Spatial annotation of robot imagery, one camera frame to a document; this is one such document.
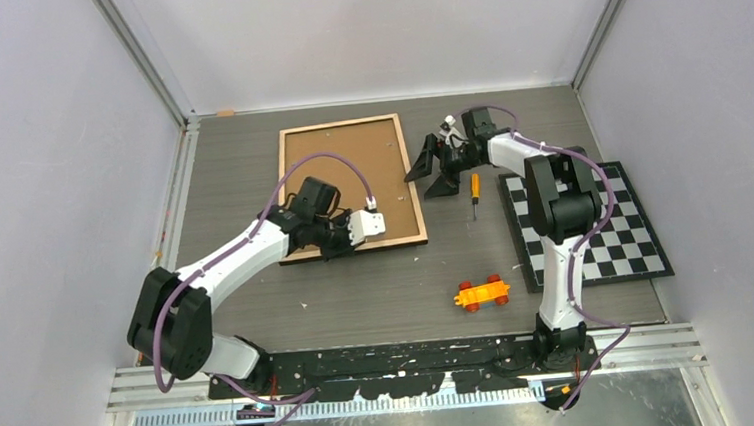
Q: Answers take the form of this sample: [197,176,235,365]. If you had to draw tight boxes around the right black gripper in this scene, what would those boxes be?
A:
[401,131,484,201]

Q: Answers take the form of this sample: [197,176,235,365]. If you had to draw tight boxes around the yellow handled screwdriver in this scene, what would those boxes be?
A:
[470,173,481,221]

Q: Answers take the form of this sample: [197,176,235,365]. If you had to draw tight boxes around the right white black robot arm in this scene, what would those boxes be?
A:
[404,105,611,372]

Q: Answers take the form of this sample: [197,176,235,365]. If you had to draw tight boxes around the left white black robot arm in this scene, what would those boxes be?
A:
[126,177,354,396]

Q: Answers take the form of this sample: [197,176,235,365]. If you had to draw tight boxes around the orange toy car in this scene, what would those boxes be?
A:
[453,274,511,313]

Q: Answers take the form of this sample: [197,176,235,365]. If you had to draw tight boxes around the black white checkerboard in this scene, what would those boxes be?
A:
[498,161,675,294]

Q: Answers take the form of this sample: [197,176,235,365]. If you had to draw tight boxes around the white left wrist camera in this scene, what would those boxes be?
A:
[347,196,386,247]

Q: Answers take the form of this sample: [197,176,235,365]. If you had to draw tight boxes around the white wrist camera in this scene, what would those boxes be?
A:
[439,115,464,149]
[347,196,386,247]

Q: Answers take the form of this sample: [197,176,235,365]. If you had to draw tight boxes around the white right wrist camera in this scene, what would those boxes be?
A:
[439,115,464,149]

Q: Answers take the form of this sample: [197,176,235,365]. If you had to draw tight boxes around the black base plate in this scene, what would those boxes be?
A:
[208,334,598,403]

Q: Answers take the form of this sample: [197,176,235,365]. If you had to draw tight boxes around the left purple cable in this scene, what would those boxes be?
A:
[138,147,393,426]

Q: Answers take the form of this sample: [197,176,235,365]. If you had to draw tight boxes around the purple cable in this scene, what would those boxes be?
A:
[138,147,393,426]
[452,94,637,421]

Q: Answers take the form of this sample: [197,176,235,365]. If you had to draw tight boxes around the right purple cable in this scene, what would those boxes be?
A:
[452,94,637,421]

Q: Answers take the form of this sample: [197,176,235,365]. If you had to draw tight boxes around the aluminium rail front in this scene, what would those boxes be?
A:
[107,323,708,411]

